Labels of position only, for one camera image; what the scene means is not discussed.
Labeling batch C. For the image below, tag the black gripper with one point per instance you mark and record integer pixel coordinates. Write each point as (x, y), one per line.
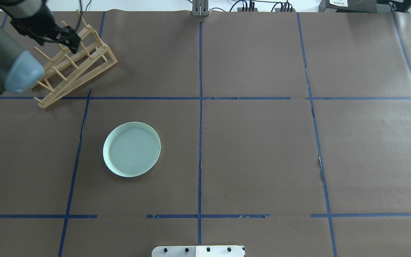
(45, 25)

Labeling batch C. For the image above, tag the light green ceramic plate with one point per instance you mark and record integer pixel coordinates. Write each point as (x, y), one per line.
(131, 149)

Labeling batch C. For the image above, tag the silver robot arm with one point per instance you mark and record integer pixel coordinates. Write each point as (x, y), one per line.
(19, 70)

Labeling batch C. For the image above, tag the wooden dish rack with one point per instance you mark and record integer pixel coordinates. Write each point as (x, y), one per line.
(66, 71)

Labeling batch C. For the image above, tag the black desktop computer box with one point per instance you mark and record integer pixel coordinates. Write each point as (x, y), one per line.
(359, 6)

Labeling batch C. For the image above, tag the aluminium frame post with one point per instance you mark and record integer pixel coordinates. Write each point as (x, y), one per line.
(200, 8)

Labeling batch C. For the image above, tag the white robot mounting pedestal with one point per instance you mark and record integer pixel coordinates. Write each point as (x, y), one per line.
(199, 251)

